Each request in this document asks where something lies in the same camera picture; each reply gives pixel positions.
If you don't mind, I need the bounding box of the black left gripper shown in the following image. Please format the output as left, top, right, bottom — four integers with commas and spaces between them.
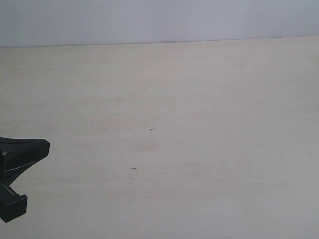
0, 137, 50, 223

